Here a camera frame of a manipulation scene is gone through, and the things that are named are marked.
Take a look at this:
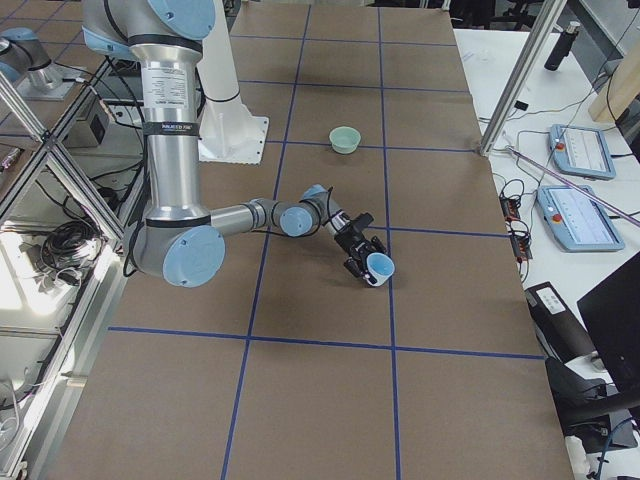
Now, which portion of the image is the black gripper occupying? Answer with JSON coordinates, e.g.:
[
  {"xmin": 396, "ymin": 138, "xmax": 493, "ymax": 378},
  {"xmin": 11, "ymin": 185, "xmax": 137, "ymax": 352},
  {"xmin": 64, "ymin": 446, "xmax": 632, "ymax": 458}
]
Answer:
[{"xmin": 334, "ymin": 212, "xmax": 386, "ymax": 281}]

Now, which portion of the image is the light blue plastic cup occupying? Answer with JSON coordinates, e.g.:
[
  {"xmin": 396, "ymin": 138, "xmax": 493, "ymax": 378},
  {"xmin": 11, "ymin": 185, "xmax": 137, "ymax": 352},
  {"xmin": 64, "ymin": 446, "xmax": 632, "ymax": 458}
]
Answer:
[{"xmin": 364, "ymin": 252, "xmax": 395, "ymax": 287}]

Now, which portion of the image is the pale green bowl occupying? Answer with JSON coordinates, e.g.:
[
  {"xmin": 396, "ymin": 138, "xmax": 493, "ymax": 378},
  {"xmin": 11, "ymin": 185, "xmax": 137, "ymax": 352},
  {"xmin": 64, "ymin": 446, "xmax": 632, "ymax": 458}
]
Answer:
[{"xmin": 329, "ymin": 126, "xmax": 361, "ymax": 155}]

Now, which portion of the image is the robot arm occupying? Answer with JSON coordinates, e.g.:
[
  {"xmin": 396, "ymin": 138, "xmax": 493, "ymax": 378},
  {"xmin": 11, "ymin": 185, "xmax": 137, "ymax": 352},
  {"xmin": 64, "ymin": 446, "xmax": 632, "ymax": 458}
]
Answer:
[
  {"xmin": 1, "ymin": 27, "xmax": 61, "ymax": 91},
  {"xmin": 83, "ymin": 1, "xmax": 395, "ymax": 288}
]

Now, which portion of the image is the reacher grabber stick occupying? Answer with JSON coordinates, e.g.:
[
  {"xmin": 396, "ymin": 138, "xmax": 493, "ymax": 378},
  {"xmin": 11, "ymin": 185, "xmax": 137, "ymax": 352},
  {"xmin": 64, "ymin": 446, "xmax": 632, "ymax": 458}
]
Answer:
[{"xmin": 506, "ymin": 146, "xmax": 640, "ymax": 227}]

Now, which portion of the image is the blue teach pendant near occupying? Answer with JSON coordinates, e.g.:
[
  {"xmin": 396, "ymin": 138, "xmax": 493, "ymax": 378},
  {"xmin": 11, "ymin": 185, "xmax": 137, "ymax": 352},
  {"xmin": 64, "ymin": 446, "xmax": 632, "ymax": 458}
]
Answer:
[{"xmin": 536, "ymin": 186, "xmax": 625, "ymax": 253}]

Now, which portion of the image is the blue teach pendant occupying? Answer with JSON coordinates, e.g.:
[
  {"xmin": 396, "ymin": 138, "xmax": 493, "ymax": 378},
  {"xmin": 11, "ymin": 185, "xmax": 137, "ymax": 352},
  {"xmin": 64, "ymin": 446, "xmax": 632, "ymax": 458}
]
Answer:
[
  {"xmin": 536, "ymin": 186, "xmax": 625, "ymax": 253},
  {"xmin": 549, "ymin": 124, "xmax": 616, "ymax": 180}
]

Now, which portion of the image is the blue teach pendant far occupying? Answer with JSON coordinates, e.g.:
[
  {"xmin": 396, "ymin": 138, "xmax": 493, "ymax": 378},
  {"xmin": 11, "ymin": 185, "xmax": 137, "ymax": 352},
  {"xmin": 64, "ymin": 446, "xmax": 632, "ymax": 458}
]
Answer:
[{"xmin": 549, "ymin": 124, "xmax": 616, "ymax": 180}]

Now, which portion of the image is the black monitor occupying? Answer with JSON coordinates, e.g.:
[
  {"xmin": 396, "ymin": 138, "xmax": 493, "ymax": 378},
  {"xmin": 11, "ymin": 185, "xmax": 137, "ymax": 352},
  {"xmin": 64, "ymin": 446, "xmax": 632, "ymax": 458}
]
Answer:
[{"xmin": 577, "ymin": 254, "xmax": 639, "ymax": 391}]

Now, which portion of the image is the black bottle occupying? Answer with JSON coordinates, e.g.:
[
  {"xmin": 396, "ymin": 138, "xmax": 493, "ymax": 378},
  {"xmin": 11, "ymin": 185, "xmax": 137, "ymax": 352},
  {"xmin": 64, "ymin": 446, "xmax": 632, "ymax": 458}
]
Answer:
[{"xmin": 544, "ymin": 21, "xmax": 581, "ymax": 71}]

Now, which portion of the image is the grey control box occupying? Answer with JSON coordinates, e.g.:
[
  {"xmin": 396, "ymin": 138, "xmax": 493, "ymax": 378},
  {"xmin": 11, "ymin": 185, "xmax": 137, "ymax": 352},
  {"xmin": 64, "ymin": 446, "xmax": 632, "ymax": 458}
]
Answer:
[{"xmin": 64, "ymin": 98, "xmax": 110, "ymax": 148}]

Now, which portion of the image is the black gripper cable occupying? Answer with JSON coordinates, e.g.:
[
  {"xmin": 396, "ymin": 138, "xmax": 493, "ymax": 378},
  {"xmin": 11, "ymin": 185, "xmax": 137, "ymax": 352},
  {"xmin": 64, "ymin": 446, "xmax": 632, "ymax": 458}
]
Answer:
[{"xmin": 249, "ymin": 187, "xmax": 346, "ymax": 236}]

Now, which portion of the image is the circuit board with wires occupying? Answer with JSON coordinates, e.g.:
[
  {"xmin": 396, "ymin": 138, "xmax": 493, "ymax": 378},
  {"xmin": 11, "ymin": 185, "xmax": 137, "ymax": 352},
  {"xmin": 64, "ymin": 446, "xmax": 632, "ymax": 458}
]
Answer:
[{"xmin": 498, "ymin": 179, "xmax": 532, "ymax": 264}]

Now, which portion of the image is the white pedestal column base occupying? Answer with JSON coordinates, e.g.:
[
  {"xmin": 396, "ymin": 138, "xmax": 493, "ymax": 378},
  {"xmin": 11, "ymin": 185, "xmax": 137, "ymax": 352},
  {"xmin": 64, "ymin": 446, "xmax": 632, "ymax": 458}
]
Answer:
[{"xmin": 197, "ymin": 0, "xmax": 269, "ymax": 165}]

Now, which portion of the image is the aluminium frame post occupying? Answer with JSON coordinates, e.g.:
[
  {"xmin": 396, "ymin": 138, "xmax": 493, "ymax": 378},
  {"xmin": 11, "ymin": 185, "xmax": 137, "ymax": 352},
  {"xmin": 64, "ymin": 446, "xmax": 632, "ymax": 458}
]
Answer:
[{"xmin": 478, "ymin": 0, "xmax": 567, "ymax": 157}]

